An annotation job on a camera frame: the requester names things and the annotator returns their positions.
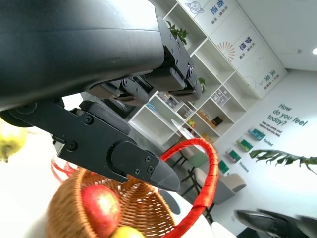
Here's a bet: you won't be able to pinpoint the black box gold emblem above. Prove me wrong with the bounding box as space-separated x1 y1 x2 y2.
210 116 223 129

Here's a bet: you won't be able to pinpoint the red apple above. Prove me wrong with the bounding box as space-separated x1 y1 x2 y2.
81 185 122 238

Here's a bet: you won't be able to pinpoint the yellow fruit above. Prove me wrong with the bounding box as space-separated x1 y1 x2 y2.
112 226 146 238

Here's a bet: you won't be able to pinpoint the teal candy wall box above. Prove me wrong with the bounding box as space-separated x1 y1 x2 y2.
247 127 267 142

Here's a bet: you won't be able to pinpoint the green chair black legs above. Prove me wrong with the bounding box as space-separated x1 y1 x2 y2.
173 148 210 196

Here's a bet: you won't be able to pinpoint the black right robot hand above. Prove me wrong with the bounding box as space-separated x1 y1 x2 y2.
234 209 317 238

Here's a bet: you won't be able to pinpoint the green pear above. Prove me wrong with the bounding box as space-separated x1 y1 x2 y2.
0 119 27 163

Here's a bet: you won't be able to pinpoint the large monstera plant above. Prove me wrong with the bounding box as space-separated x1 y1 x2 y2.
249 148 317 176

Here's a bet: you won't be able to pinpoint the white round table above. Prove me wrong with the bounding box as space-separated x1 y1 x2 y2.
170 118 201 141

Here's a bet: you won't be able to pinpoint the green candy wall box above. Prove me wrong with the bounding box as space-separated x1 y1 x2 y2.
224 148 241 163
236 138 253 152
217 160 230 174

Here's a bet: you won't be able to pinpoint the beige grey armchair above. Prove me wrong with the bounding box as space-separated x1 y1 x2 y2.
215 173 247 205

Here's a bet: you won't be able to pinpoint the brown handled shelf basket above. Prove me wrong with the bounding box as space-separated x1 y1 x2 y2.
197 110 211 122

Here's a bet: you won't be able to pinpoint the small green potted plant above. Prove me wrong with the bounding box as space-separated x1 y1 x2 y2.
166 21 189 45
198 77 207 94

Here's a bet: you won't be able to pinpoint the white printed wall cabinet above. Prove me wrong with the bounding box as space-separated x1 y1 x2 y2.
177 0 288 100

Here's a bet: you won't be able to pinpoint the white cubby shelf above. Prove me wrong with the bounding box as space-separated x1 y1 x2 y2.
128 2 261 147

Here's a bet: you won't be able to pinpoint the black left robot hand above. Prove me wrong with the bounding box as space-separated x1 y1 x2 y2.
0 0 203 193

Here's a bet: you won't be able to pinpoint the dark round side table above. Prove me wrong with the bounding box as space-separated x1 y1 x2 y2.
158 189 181 216

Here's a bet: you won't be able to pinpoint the wicker basket red handle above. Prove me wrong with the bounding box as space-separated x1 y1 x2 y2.
46 137 220 238

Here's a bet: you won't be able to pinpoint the white picture cards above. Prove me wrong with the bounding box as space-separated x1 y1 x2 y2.
210 86 231 104

